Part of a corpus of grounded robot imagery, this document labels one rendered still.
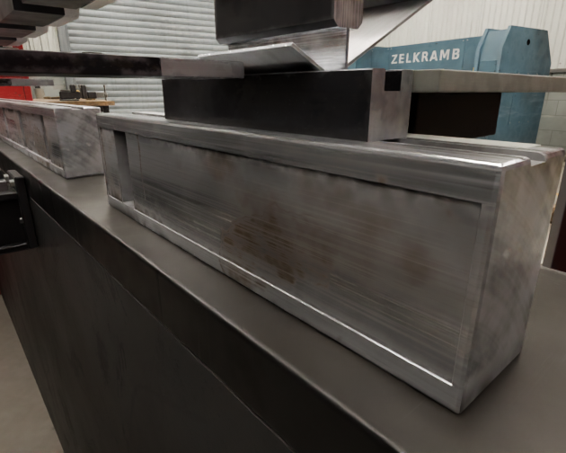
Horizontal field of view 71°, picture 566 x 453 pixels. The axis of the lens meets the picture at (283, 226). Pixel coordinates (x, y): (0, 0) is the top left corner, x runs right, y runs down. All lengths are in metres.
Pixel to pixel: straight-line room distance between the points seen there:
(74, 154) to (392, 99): 0.51
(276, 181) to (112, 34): 7.57
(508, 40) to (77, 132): 5.69
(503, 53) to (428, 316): 5.84
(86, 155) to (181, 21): 7.49
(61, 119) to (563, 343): 0.59
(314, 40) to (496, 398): 0.18
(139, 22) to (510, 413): 7.80
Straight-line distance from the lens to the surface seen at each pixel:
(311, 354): 0.20
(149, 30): 7.90
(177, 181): 0.30
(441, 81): 0.20
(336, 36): 0.21
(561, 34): 7.42
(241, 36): 0.26
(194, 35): 8.13
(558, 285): 0.31
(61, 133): 0.63
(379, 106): 0.19
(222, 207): 0.25
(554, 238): 0.91
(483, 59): 6.10
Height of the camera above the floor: 0.99
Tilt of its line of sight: 19 degrees down
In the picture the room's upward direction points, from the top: straight up
